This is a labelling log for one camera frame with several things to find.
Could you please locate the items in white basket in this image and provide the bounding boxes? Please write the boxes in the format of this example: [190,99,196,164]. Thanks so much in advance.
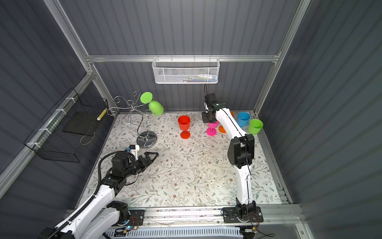
[175,74,218,84]

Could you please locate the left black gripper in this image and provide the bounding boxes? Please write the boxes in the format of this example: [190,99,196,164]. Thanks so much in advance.
[123,152,158,179]

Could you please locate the black wire basket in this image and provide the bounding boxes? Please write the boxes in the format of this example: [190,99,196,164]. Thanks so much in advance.
[24,89,108,163]

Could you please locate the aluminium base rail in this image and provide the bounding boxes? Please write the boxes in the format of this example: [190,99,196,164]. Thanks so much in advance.
[142,204,305,228]

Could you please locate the white ventilation grille strip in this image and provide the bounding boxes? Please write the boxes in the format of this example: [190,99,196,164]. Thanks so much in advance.
[105,226,244,239]

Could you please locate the green plastic wine glass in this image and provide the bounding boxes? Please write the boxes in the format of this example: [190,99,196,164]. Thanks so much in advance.
[248,119,264,135]
[140,92,164,116]

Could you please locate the pink plastic wine glass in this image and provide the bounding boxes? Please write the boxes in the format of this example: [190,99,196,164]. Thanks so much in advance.
[206,121,219,136]

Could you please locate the red plastic wine glass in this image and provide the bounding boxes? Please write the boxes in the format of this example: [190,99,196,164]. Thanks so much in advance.
[178,116,191,139]

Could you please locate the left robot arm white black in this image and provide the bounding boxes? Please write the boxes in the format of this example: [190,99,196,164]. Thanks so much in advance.
[38,149,159,239]

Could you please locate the yellow item in black basket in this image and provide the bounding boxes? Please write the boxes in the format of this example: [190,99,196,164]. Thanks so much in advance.
[96,108,107,121]

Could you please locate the orange plastic wine glass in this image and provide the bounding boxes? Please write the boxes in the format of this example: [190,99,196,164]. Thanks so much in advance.
[218,111,234,133]

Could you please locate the blue plastic wine glass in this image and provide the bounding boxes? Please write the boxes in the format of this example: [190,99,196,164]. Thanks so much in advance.
[237,112,251,128]

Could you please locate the white wire mesh basket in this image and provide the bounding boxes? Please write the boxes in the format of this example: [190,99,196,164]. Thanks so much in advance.
[152,58,220,84]

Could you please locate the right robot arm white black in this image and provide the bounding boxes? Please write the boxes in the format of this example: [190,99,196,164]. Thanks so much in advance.
[202,96,260,222]

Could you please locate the chrome wine glass rack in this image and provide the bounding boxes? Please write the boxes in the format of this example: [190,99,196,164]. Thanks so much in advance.
[106,91,158,149]

